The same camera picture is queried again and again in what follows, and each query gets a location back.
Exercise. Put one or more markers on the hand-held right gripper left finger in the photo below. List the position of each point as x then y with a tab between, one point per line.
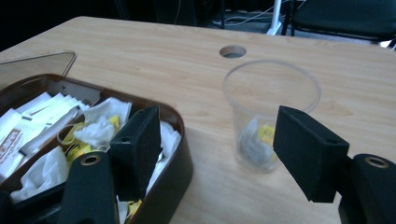
140	149

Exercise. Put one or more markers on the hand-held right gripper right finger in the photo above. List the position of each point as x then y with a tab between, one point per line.
308	152

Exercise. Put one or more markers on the square metal compartment box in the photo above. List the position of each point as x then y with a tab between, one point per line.
169	174

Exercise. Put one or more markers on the pile of tea bags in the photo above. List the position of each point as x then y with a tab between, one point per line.
96	130

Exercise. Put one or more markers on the white yellow-tagged tea bag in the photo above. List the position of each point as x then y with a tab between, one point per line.
257	146

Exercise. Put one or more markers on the clear plastic cup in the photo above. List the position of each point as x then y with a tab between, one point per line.
249	90

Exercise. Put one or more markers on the clear box lid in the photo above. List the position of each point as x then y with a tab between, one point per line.
37	67

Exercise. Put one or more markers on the stack of white sugar packets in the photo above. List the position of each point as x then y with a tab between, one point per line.
37	118

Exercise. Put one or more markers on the black folding chair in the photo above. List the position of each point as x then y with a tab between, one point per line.
342	15

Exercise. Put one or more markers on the white desk frame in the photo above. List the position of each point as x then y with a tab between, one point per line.
275	18

